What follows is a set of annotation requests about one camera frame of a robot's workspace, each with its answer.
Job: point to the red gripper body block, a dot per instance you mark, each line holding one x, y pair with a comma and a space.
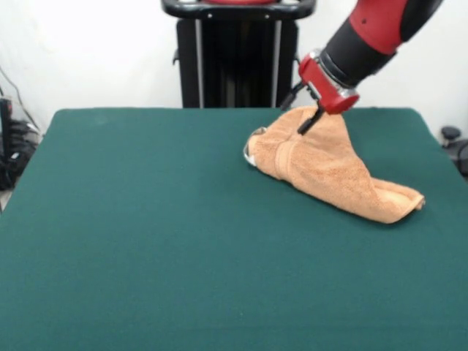
325, 89

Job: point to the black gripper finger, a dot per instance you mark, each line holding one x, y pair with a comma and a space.
291, 96
310, 122

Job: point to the tan terry towel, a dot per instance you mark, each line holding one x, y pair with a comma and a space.
329, 164

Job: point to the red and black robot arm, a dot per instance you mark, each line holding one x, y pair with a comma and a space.
380, 18

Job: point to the grey caster leg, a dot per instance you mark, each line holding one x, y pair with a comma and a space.
450, 132

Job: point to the dark green table cloth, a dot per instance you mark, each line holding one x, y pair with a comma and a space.
109, 219

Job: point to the black equipment pile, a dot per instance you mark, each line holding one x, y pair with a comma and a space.
11, 172

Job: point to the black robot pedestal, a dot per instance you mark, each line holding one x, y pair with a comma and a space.
237, 73

